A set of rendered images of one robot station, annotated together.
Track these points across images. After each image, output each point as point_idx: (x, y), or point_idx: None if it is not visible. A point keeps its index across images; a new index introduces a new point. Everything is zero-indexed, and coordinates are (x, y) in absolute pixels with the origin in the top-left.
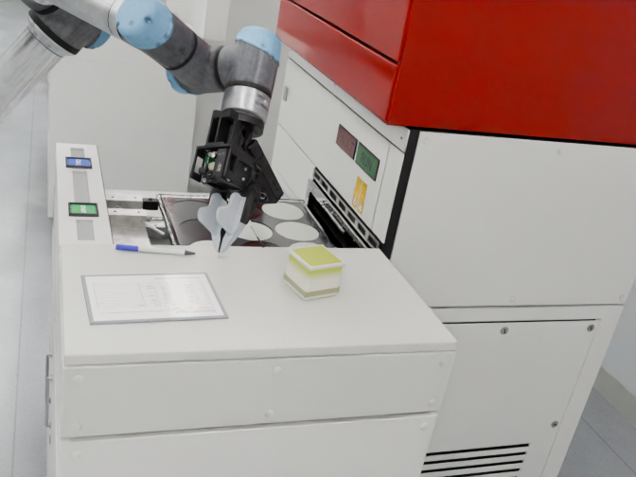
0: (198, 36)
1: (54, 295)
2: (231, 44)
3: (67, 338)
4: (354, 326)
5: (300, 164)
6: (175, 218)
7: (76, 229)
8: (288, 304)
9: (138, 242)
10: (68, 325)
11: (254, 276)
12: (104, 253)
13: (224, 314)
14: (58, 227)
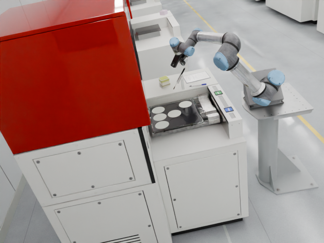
0: (187, 39)
1: None
2: (180, 41)
3: (208, 69)
4: (158, 80)
5: (148, 142)
6: (196, 113)
7: (217, 87)
8: (170, 81)
9: (205, 107)
10: (209, 70)
11: (176, 85)
12: (208, 83)
13: (182, 76)
14: (221, 87)
